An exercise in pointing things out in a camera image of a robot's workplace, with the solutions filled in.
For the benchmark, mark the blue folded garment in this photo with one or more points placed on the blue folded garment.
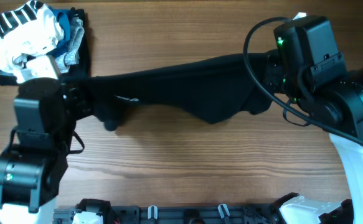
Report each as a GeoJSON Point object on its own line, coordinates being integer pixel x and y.
{"type": "Point", "coordinates": [63, 31]}

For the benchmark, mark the black t-shirt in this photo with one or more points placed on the black t-shirt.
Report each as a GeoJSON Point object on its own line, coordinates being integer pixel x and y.
{"type": "Point", "coordinates": [212, 90]}

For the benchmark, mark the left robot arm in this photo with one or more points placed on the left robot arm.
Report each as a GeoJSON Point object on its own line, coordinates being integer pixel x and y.
{"type": "Point", "coordinates": [35, 160]}

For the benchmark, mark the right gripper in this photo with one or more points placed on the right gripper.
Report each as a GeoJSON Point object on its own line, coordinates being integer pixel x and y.
{"type": "Point", "coordinates": [272, 77]}

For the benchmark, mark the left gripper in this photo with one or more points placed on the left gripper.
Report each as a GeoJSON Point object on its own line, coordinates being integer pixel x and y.
{"type": "Point", "coordinates": [78, 95]}

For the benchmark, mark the grey folded garment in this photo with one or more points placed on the grey folded garment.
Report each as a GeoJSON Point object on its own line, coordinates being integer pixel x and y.
{"type": "Point", "coordinates": [69, 54]}

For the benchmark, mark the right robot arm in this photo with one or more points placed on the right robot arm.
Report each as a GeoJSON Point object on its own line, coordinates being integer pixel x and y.
{"type": "Point", "coordinates": [324, 93]}

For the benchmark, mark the black folded garment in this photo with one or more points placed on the black folded garment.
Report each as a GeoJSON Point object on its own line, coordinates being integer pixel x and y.
{"type": "Point", "coordinates": [83, 68]}

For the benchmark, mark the white black striped garment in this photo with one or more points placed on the white black striped garment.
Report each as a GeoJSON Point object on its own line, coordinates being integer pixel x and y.
{"type": "Point", "coordinates": [19, 37]}

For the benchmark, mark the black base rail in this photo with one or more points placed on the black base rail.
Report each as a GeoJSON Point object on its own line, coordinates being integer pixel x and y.
{"type": "Point", "coordinates": [223, 213]}

